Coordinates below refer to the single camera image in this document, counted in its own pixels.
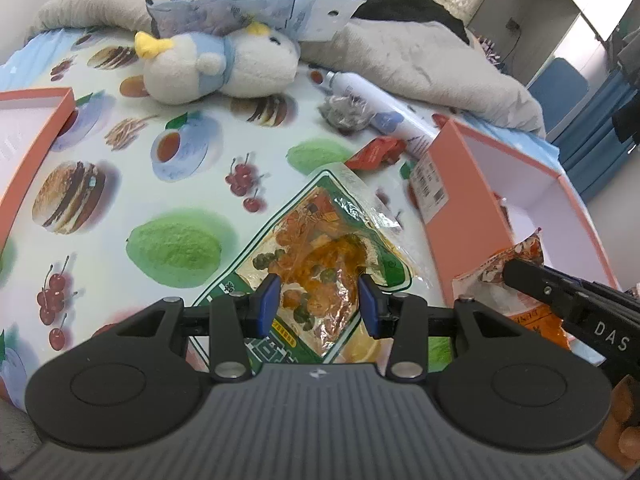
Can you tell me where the red brown sachet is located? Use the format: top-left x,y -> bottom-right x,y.
345,136 -> 407,171

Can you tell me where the person's right hand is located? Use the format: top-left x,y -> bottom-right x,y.
596,375 -> 639,471

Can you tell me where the blue chair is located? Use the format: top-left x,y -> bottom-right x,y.
528,58 -> 589,132

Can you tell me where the grey duvet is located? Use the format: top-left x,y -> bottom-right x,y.
26,0 -> 546,136

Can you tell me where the light blue paper packaging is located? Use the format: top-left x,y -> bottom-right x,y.
146,0 -> 366,41

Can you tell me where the fruit print mat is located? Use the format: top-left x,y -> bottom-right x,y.
0,27 -> 601,411

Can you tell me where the silver wrapper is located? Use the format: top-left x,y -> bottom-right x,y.
318,96 -> 374,134

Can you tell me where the blue curtain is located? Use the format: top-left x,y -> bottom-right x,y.
553,68 -> 638,203

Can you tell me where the penguin plush toy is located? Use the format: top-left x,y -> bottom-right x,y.
134,22 -> 300,105

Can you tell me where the pink box base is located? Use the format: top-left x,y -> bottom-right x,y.
410,119 -> 618,304

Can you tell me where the green label snack pack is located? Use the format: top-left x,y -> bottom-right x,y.
194,165 -> 413,368

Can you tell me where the orange snack bag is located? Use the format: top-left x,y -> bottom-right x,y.
451,228 -> 576,351

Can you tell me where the pink box lid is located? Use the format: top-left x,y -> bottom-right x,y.
0,87 -> 76,248

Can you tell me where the white spray bottle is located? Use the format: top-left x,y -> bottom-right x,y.
320,70 -> 439,158

